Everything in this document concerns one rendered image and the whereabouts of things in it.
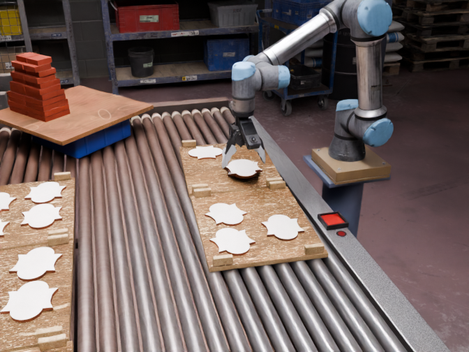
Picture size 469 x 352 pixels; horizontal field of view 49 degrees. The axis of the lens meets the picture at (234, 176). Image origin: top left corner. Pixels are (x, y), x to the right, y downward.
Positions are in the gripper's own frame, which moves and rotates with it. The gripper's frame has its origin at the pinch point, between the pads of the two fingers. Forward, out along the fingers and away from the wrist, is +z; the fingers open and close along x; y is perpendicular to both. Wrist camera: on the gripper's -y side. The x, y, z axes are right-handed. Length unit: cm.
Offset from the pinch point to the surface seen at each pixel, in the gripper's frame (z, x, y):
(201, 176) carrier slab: 9.1, 11.9, 15.4
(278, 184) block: 7.3, -12.0, -2.3
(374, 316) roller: 12, -13, -67
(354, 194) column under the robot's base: 25, -52, 13
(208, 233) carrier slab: 10.0, 18.4, -22.2
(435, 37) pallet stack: 49, -368, 391
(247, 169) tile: 5.7, -4.2, 9.6
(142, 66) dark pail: 68, -12, 420
